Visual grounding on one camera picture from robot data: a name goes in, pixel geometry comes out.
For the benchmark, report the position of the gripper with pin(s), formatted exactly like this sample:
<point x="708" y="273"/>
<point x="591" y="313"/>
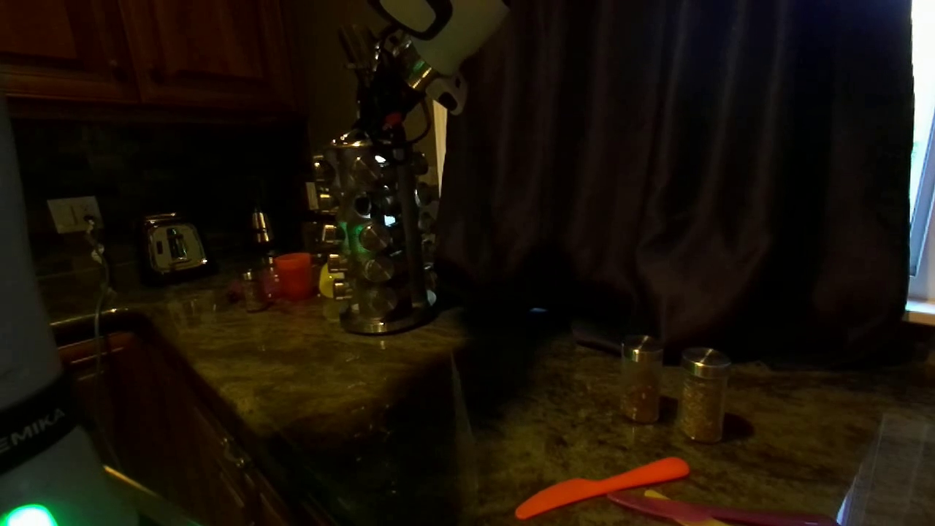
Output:
<point x="381" y="102"/>

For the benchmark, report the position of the silver revolving spice rack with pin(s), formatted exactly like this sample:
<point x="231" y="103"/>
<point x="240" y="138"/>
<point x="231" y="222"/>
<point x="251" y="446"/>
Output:
<point x="376" y="241"/>

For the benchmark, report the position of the yellow round object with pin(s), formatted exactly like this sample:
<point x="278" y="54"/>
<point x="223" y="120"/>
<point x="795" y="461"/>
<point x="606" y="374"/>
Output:
<point x="327" y="282"/>

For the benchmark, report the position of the orange cup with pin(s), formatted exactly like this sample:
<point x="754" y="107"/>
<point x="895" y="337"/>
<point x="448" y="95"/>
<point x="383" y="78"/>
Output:
<point x="295" y="275"/>

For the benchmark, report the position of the small glass jar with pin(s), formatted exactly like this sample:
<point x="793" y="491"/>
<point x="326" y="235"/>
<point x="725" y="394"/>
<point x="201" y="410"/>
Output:
<point x="255" y="291"/>

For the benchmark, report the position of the silver toaster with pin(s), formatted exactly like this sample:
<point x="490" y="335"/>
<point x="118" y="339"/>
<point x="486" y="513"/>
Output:
<point x="174" y="247"/>

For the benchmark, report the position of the dark curtain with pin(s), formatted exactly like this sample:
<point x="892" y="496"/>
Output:
<point x="672" y="175"/>

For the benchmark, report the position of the spice jar with silver lid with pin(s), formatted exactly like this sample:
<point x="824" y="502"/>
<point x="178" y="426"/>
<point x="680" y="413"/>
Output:
<point x="641" y="380"/>
<point x="703" y="398"/>

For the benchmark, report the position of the wooden base cabinets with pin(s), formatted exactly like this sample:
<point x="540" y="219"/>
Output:
<point x="175" y="431"/>

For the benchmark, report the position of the orange spatula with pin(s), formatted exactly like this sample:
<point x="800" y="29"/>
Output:
<point x="584" y="488"/>

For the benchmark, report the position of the purple spatula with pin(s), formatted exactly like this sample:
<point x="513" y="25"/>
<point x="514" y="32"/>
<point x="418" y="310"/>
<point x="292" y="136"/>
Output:
<point x="730" y="513"/>

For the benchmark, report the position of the window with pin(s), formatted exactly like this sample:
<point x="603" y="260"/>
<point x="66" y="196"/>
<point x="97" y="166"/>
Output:
<point x="923" y="146"/>

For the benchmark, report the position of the clear plastic container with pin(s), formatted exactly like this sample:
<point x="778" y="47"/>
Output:
<point x="895" y="475"/>

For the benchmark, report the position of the wooden wall cabinets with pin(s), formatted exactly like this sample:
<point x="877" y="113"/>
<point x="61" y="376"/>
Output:
<point x="146" y="51"/>

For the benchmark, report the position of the white wall socket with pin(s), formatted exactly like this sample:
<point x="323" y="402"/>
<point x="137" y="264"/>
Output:
<point x="71" y="213"/>

